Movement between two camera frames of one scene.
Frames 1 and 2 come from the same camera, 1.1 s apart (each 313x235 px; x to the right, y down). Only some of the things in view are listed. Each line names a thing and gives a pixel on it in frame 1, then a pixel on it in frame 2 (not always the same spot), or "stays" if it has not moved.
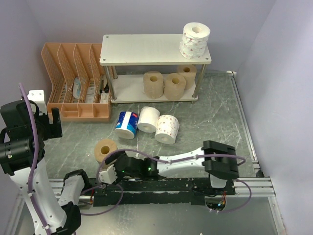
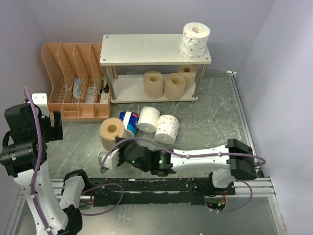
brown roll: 189,72 stays
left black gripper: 54,129 stays
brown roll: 102,147 -> 110,128
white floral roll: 167,128 stays
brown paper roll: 174,84 stays
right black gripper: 113,157 -> 120,159
